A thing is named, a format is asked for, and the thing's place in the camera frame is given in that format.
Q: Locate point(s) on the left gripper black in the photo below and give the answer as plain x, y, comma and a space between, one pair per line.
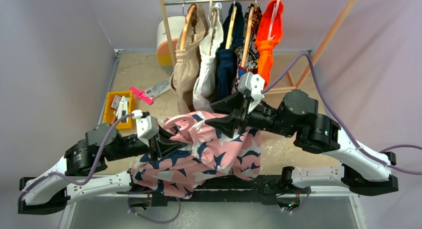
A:
165, 144

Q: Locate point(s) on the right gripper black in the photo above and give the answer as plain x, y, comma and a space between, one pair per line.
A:
243, 113

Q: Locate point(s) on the pink shark print shorts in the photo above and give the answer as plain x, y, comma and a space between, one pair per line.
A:
209, 154

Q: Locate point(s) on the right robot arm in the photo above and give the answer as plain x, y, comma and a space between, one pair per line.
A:
360, 169

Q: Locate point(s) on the white shorts on hanger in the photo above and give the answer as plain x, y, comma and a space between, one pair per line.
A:
204, 91

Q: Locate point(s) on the navy shorts on hanger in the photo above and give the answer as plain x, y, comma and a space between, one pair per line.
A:
226, 57

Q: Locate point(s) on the beige shorts on hanger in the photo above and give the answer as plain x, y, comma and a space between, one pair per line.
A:
186, 69

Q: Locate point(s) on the patterned shorts on hanger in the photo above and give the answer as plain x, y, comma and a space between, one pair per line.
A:
247, 53

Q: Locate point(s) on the orange shorts on hanger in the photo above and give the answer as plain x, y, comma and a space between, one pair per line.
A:
265, 46

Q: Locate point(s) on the orange hanger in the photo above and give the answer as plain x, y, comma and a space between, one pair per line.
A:
191, 12

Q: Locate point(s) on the printed flat package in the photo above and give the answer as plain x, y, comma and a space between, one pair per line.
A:
158, 89

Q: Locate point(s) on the pink plastic clip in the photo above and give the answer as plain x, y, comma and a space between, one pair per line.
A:
141, 95

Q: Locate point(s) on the yellow plastic bin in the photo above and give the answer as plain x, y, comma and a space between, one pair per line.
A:
117, 105

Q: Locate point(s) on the round drawer cabinet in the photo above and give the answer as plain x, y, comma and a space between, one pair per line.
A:
176, 24

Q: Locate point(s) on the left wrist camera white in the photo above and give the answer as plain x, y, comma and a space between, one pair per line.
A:
147, 126

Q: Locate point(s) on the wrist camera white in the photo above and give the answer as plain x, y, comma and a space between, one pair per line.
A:
147, 126
251, 85

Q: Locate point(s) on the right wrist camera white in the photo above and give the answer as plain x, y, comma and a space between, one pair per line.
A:
251, 85

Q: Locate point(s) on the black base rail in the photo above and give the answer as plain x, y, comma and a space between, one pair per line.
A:
265, 189

